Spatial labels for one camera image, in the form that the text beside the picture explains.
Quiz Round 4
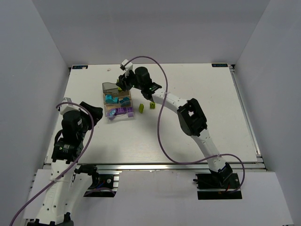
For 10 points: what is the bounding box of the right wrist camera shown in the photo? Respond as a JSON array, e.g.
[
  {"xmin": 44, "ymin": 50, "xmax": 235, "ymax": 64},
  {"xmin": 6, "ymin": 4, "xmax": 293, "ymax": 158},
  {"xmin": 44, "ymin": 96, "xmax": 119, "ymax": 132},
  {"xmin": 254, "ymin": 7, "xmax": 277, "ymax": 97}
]
[{"xmin": 120, "ymin": 59, "xmax": 133, "ymax": 77}]

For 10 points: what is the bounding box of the teal rounded lego brick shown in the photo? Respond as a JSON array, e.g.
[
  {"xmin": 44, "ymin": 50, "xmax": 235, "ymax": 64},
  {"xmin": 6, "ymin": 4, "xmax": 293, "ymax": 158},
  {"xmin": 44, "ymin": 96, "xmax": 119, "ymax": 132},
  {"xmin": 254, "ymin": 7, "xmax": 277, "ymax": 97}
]
[{"xmin": 105, "ymin": 95, "xmax": 114, "ymax": 104}]

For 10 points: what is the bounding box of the clear plastic tray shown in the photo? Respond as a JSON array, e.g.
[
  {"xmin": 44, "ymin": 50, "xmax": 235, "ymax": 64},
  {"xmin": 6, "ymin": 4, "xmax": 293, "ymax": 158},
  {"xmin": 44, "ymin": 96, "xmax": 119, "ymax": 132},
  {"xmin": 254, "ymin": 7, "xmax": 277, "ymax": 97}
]
[{"xmin": 104, "ymin": 106, "xmax": 134, "ymax": 121}]

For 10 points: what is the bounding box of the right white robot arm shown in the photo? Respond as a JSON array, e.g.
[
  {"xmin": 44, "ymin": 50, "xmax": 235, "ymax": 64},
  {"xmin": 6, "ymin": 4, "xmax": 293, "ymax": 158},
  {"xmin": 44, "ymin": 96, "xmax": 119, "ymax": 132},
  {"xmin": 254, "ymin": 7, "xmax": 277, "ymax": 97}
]
[{"xmin": 116, "ymin": 66, "xmax": 233, "ymax": 185}]

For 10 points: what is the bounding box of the amber plastic tray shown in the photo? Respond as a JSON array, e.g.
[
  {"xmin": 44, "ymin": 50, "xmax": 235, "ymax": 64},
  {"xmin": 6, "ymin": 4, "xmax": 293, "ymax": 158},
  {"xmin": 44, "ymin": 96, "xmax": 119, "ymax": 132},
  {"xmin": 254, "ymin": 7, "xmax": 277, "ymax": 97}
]
[{"xmin": 103, "ymin": 91, "xmax": 133, "ymax": 111}]

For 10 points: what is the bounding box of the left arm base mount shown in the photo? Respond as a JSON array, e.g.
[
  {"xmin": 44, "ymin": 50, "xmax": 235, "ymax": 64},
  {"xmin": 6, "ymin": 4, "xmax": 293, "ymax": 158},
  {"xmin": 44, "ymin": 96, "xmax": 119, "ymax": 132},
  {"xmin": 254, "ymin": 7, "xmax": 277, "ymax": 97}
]
[{"xmin": 84, "ymin": 165, "xmax": 120, "ymax": 198}]

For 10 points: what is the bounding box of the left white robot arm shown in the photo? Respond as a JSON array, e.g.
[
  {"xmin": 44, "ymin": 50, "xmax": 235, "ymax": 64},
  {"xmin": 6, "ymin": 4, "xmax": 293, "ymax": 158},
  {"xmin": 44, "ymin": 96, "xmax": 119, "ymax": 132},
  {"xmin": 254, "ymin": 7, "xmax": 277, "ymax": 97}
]
[{"xmin": 27, "ymin": 99, "xmax": 103, "ymax": 226}]

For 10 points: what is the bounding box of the green sloped lego brick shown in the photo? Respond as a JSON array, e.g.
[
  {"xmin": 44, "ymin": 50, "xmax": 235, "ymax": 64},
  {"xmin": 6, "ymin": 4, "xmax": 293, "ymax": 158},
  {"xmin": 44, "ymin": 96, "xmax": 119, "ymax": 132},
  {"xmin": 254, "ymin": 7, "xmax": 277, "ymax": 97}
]
[{"xmin": 150, "ymin": 102, "xmax": 156, "ymax": 109}]

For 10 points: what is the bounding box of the blue label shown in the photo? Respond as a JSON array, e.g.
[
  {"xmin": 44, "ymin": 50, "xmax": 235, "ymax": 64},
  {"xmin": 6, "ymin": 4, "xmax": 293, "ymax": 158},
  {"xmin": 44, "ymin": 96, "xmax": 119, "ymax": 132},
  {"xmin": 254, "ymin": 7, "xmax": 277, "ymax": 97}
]
[
  {"xmin": 211, "ymin": 63, "xmax": 228, "ymax": 67},
  {"xmin": 71, "ymin": 65, "xmax": 88, "ymax": 70}
]

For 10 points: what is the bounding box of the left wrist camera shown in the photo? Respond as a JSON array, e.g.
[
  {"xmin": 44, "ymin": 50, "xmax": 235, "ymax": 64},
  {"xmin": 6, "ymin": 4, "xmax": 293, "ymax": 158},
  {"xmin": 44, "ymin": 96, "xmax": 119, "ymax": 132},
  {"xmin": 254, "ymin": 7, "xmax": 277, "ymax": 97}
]
[{"xmin": 58, "ymin": 97, "xmax": 77, "ymax": 115}]

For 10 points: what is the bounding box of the blue label left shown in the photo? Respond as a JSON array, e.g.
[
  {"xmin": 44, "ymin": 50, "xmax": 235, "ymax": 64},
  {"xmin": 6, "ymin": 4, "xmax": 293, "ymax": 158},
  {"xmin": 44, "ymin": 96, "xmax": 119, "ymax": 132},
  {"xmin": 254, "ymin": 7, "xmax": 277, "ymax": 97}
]
[{"xmin": 71, "ymin": 65, "xmax": 88, "ymax": 70}]

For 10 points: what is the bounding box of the green curved lego brick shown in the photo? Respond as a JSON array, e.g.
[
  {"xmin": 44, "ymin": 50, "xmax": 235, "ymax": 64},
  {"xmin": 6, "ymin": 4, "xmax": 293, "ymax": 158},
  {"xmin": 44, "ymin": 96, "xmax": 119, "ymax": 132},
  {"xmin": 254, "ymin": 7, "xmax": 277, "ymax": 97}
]
[{"xmin": 139, "ymin": 104, "xmax": 144, "ymax": 113}]

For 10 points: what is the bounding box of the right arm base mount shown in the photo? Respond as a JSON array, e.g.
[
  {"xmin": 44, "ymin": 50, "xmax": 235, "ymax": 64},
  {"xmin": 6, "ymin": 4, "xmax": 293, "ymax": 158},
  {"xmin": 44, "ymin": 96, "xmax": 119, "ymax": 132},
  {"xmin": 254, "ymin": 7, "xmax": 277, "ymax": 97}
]
[{"xmin": 193, "ymin": 173, "xmax": 242, "ymax": 200}]

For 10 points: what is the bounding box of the blue label right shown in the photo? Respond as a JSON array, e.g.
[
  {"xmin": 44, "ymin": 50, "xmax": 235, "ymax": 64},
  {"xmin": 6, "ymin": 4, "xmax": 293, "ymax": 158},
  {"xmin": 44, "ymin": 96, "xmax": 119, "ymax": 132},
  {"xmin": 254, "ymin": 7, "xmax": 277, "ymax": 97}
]
[{"xmin": 211, "ymin": 63, "xmax": 228, "ymax": 67}]

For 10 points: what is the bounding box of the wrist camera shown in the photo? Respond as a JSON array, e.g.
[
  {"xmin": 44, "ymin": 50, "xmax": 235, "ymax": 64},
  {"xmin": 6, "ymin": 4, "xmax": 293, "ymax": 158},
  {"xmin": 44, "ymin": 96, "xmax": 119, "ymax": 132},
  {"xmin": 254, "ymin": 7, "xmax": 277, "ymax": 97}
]
[
  {"xmin": 120, "ymin": 59, "xmax": 133, "ymax": 77},
  {"xmin": 58, "ymin": 97, "xmax": 77, "ymax": 115}
]

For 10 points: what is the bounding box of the teal lego brick with studs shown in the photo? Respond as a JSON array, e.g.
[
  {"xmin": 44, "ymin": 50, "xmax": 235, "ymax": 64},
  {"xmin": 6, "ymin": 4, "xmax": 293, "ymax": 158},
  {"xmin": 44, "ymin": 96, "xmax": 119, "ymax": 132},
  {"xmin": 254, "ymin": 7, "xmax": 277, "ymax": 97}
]
[{"xmin": 113, "ymin": 97, "xmax": 120, "ymax": 105}]

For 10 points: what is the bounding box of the purple flower lego brick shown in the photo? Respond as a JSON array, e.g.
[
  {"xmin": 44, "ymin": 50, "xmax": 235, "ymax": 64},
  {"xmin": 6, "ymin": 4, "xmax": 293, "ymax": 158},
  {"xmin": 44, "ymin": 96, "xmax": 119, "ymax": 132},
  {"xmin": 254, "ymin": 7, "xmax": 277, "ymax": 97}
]
[{"xmin": 107, "ymin": 108, "xmax": 117, "ymax": 117}]

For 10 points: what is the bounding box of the purple square lego brick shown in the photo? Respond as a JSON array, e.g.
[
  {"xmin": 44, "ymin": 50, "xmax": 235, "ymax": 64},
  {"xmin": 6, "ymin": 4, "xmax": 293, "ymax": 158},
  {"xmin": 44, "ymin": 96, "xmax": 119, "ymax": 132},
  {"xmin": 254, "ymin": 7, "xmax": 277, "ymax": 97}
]
[{"xmin": 127, "ymin": 107, "xmax": 134, "ymax": 113}]

